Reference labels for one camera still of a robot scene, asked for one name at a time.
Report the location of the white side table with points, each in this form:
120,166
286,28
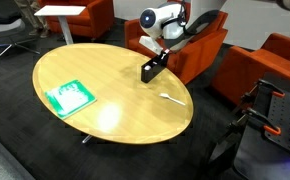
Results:
61,13

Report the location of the red armchair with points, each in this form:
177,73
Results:
195,56
251,70
85,16

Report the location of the metal table leg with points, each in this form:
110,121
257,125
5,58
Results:
87,139

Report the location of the grey chair metal star base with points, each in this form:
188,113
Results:
1,23

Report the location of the green sheet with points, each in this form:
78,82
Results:
70,98

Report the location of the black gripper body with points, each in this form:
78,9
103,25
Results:
159,57

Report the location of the black cart support frame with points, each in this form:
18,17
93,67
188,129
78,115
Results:
225,146

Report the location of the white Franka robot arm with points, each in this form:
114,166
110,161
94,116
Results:
166,21

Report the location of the person legs khaki trousers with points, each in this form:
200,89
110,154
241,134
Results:
35,16

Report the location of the black perforated mounting board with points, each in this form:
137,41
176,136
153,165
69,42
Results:
285,110

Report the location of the white plastic fork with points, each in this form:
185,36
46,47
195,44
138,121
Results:
171,99

